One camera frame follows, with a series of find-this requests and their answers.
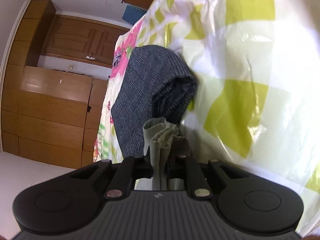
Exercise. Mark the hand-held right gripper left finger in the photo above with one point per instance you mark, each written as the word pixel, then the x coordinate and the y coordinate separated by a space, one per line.
pixel 130 170

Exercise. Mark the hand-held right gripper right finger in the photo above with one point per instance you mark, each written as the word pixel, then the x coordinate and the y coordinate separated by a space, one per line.
pixel 192 172

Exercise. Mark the grey-green pants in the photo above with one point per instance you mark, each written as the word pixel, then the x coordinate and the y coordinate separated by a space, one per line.
pixel 161 142

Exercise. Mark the dark grey folded garment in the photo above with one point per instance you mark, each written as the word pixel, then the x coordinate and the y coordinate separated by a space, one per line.
pixel 145 85

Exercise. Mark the brown wooden wardrobe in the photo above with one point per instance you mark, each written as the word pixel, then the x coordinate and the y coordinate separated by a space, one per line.
pixel 50 115

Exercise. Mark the cartoon printed quilt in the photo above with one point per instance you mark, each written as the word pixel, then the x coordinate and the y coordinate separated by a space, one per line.
pixel 122 60

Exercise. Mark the yellow-green checked plastic sheet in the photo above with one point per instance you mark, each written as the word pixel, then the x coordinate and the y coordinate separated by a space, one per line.
pixel 250 55

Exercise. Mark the brown wooden door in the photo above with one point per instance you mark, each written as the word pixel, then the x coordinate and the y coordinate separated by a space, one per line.
pixel 75 40

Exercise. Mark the blue foam mat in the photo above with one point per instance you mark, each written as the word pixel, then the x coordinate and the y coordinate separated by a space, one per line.
pixel 132 15

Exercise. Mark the wall socket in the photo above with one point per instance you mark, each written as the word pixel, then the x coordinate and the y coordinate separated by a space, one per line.
pixel 71 67

